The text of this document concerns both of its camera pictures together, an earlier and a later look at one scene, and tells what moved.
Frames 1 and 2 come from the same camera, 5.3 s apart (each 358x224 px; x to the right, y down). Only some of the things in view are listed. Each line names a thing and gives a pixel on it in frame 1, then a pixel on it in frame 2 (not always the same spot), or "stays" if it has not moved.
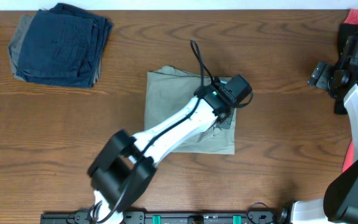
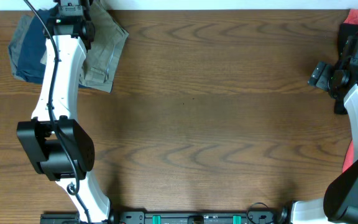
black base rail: (82, 217) stays
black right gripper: (322, 75) stays
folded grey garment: (15, 45) stays
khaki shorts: (169, 90) to (97, 71)
